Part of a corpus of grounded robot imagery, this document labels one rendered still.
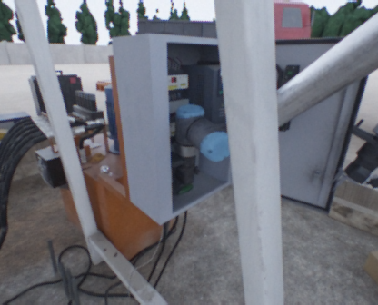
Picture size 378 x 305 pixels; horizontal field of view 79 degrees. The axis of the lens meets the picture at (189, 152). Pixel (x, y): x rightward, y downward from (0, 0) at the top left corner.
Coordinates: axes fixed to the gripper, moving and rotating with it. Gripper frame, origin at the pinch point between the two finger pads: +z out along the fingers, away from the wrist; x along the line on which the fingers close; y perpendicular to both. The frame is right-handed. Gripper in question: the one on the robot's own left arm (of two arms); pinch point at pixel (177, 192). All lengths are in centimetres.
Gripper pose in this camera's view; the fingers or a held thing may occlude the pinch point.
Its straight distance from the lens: 94.5
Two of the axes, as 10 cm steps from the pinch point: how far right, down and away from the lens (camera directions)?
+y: 7.8, -3.1, 5.5
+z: -0.8, 8.1, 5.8
